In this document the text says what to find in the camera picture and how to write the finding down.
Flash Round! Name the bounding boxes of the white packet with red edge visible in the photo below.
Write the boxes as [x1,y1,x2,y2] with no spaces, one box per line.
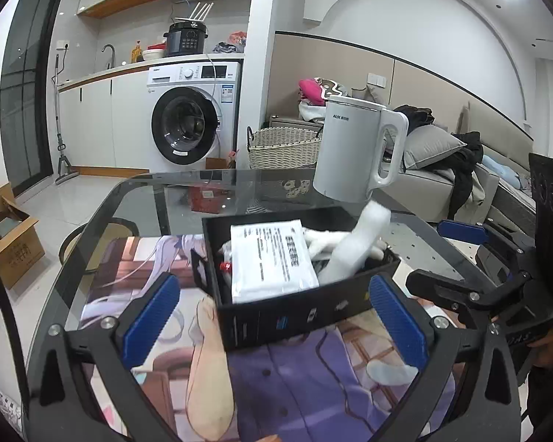
[220,220,320,305]

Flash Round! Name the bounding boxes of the wicker basket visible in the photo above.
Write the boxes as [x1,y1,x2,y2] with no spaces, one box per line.
[247,125,324,170]

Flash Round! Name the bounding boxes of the brown white plush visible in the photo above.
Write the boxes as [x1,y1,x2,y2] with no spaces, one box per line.
[315,77,351,98]

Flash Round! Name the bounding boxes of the dark glass door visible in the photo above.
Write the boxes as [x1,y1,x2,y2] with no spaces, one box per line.
[0,0,71,190]

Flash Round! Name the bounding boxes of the round stool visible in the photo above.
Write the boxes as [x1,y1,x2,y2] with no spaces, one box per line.
[58,220,142,271]

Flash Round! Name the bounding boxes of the floor mop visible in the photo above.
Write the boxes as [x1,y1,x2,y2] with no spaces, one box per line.
[53,54,80,186]

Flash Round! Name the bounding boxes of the open brown cardboard box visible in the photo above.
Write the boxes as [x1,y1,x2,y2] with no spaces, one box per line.
[0,183,46,290]

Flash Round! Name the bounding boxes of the black pressure cooker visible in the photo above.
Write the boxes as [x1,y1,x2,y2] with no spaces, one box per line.
[163,21,209,58]

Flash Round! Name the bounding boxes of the white router with antennas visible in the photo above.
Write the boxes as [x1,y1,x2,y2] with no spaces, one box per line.
[174,2,213,24]

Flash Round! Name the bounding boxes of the cream band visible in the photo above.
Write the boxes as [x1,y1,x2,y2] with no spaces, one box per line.
[303,229,352,257]

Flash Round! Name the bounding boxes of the pile of clothes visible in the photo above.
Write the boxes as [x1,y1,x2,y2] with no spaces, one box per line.
[212,31,248,54]

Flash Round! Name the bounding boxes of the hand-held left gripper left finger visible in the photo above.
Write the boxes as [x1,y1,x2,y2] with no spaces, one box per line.
[28,271,181,442]

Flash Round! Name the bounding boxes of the white shoes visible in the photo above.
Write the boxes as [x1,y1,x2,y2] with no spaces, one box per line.
[0,380,26,424]

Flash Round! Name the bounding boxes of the printed table mat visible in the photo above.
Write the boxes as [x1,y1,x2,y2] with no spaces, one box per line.
[80,234,458,442]

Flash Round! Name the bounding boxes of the white kitchen cabinet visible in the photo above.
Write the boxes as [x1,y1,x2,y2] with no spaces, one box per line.
[58,62,154,176]

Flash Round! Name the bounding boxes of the white washing machine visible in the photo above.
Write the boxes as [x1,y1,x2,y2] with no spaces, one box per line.
[146,61,243,171]

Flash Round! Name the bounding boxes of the blue cloth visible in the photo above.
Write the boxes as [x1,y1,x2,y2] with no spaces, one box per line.
[481,154,520,188]

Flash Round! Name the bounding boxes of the black cardboard box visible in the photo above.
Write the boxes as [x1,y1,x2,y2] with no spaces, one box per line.
[202,206,401,351]

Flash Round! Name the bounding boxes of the dark jacket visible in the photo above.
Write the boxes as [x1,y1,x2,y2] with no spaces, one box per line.
[397,106,437,128]

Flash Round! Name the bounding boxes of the grey pillow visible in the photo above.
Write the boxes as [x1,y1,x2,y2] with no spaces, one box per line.
[403,124,467,171]

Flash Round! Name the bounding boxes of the grey sofa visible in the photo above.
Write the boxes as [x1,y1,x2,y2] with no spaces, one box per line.
[387,101,538,228]

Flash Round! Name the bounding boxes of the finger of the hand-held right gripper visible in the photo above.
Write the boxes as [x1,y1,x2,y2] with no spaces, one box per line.
[437,220,538,278]
[406,268,532,325]

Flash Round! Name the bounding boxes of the red box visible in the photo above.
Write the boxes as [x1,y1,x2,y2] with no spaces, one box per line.
[189,186,227,213]

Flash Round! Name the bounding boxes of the white electric kettle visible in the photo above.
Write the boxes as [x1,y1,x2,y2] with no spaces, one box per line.
[312,96,410,204]

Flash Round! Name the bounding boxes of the pink plush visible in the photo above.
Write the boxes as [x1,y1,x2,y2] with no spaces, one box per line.
[298,78,328,107]

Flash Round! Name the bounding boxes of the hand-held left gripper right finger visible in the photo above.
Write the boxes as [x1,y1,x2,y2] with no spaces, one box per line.
[368,273,524,442]

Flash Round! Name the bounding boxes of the white foam piece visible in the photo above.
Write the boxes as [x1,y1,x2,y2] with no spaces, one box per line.
[318,200,392,287]

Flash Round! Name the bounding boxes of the black clothing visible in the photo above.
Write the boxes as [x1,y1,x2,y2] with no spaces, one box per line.
[450,131,486,220]

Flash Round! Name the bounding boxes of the person's right hand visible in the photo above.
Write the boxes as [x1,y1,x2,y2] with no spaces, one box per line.
[528,325,553,370]

